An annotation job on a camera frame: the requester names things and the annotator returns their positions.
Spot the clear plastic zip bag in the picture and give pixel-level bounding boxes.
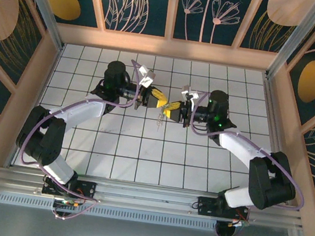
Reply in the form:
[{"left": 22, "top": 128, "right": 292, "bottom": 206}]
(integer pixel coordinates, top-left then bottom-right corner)
[{"left": 154, "top": 106, "right": 168, "bottom": 133}]

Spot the aluminium side track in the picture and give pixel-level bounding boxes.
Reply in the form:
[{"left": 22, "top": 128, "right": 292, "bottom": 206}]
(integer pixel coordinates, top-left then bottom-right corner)
[{"left": 245, "top": 77, "right": 306, "bottom": 206}]

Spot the vented metal strip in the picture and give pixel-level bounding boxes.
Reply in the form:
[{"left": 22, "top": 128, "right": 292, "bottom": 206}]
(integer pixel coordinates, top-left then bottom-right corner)
[{"left": 0, "top": 191, "right": 219, "bottom": 235}]

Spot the aluminium mounting rail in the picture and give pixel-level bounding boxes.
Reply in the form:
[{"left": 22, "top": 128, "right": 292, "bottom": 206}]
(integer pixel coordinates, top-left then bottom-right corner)
[{"left": 0, "top": 161, "right": 307, "bottom": 235}]

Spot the aluminium frame post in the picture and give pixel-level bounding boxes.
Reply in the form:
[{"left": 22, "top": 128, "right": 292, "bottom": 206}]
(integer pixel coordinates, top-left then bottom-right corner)
[
  {"left": 265, "top": 0, "right": 315, "bottom": 86},
  {"left": 4, "top": 0, "right": 74, "bottom": 53}
]

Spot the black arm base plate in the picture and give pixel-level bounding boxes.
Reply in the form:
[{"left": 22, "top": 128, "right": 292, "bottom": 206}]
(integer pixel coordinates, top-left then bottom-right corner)
[
  {"left": 195, "top": 195, "right": 252, "bottom": 224},
  {"left": 41, "top": 174, "right": 97, "bottom": 201}
]

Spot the small circuit board with wires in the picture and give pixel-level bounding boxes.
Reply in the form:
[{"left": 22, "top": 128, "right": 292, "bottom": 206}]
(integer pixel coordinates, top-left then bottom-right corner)
[
  {"left": 54, "top": 196, "right": 88, "bottom": 212},
  {"left": 227, "top": 216, "right": 250, "bottom": 230}
]

